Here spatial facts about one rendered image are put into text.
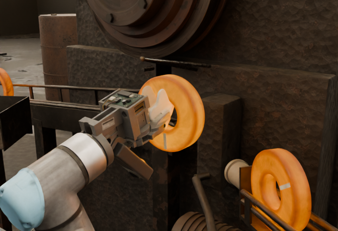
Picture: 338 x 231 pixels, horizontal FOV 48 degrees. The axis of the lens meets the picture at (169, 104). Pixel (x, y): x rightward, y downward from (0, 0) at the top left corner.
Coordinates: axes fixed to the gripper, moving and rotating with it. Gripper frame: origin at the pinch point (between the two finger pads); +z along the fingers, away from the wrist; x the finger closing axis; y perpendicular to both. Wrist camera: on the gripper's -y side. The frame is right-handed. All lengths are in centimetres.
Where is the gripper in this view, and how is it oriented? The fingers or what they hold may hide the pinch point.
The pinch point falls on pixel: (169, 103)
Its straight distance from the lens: 75.2
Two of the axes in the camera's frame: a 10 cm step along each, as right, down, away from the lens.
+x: -7.8, -1.9, 5.9
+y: -1.5, -8.6, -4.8
